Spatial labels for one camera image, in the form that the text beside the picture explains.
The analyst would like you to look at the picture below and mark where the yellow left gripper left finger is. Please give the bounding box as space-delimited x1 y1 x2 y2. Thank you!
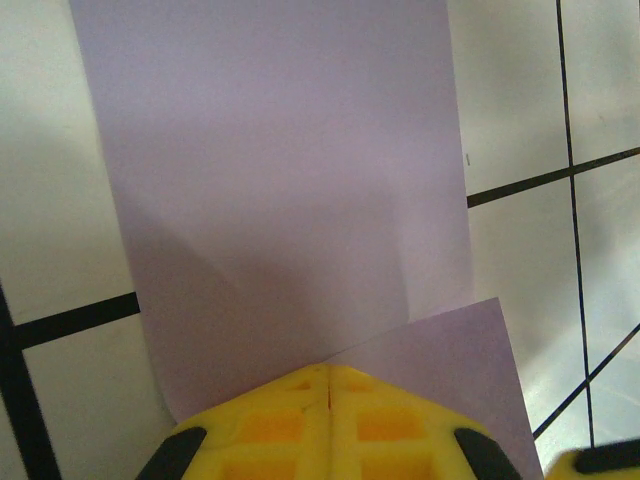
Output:
137 363 331 480

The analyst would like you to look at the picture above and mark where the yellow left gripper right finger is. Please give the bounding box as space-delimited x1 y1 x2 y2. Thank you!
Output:
327 363 524 480

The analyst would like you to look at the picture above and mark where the lilac paper sheet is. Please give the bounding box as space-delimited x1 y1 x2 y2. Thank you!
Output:
67 0 546 480

